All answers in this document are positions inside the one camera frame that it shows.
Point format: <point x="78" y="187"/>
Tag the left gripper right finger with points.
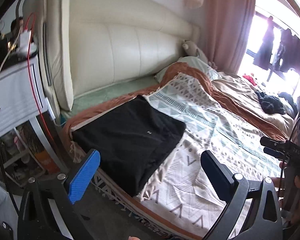
<point x="263" y="220"/>

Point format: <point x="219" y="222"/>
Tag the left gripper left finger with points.
<point x="47" y="207"/>

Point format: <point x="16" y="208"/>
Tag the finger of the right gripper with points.
<point x="278" y="154"/>
<point x="270" y="143"/>

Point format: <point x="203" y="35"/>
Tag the black button shirt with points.
<point x="133" y="141"/>

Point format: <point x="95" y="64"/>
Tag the grey clothes by window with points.
<point x="294" y="106"/>

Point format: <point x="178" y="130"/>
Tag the dark crumpled garment on bed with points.
<point x="270" y="104"/>

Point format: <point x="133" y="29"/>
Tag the beige duvet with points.
<point x="243" y="92"/>

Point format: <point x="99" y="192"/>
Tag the red cloth by window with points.
<point x="250" y="79"/>

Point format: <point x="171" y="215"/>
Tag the white bedside table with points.
<point x="22" y="100"/>

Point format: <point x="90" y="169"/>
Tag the patterned white teal blanket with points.
<point x="215" y="142"/>

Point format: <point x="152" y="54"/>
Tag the hanging dark dress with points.
<point x="263" y="56"/>

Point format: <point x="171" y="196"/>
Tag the hanging dark jacket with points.
<point x="288" y="53"/>

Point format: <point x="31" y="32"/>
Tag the pale green pillow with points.
<point x="193" y="62"/>

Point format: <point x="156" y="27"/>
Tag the rust orange sheet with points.
<point x="195" y="79"/>

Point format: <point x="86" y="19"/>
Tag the green fitted sheet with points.
<point x="105" y="94"/>

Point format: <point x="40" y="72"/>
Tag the white plush toy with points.
<point x="191" y="49"/>

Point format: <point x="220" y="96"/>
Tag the pink left curtain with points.
<point x="227" y="27"/>

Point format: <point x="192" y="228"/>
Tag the cream leather headboard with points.
<point x="86" y="45"/>

